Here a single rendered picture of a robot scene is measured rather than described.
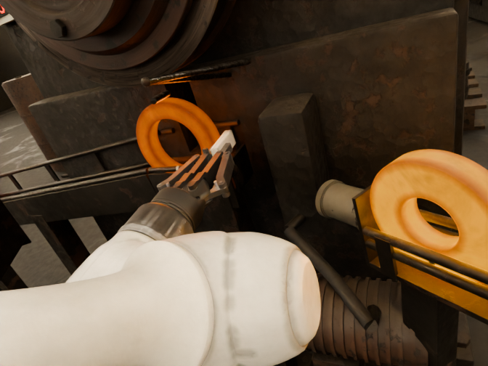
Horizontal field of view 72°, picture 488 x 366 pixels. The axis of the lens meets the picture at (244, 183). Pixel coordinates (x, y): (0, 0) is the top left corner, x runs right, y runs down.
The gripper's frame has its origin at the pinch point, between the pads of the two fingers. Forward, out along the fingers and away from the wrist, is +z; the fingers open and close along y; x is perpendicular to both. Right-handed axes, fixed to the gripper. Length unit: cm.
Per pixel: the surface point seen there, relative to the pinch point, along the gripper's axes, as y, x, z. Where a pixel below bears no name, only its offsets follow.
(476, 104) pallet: 63, -73, 151
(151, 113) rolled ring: -13.1, 8.0, 0.8
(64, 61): -26.0, 20.8, 0.1
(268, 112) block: 10.6, 5.7, -0.8
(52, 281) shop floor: -134, -76, 13
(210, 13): 5.9, 21.4, 0.2
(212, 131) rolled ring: -2.1, 2.6, 1.5
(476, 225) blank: 35.9, 0.1, -19.5
